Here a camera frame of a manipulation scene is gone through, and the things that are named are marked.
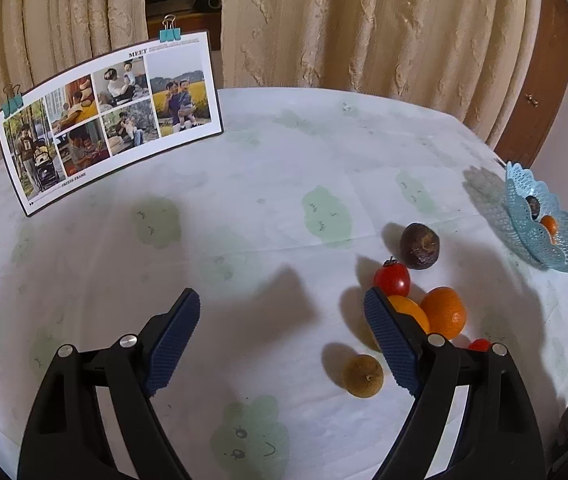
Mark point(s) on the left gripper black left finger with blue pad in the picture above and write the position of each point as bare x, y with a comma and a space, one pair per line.
65, 437

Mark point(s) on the dark brown passion fruit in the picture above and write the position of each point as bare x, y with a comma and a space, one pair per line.
534, 206

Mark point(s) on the brown kiwi-like fruit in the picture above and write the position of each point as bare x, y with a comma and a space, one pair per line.
363, 376

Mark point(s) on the light blue lace basket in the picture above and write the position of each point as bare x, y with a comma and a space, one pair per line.
520, 182

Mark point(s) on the small orange fruit in basket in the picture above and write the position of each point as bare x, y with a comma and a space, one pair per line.
551, 225

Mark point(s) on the small red tomato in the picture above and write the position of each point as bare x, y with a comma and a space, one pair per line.
480, 345

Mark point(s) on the round orange fruit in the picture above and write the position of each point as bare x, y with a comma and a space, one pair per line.
445, 311

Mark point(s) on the oval orange tomato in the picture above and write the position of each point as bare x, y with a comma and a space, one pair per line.
405, 305

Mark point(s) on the dark purple passion fruit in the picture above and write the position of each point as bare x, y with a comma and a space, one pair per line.
419, 246

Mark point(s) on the red cherry tomato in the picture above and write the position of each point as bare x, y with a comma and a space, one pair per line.
393, 278

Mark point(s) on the brown wooden door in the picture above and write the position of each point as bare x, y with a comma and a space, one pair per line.
538, 84

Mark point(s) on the beige curtain right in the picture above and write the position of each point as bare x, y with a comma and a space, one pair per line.
466, 58

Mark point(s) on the beige curtain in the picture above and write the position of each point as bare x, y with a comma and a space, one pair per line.
41, 38
466, 58

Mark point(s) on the white green patterned tablecloth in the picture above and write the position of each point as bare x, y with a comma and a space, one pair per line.
279, 224

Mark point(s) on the teal binder clip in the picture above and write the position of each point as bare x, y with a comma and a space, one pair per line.
13, 100
169, 31

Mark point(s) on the photo collage board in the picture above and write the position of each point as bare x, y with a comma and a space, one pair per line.
106, 113

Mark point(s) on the beige curtain left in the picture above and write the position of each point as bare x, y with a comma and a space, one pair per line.
41, 38

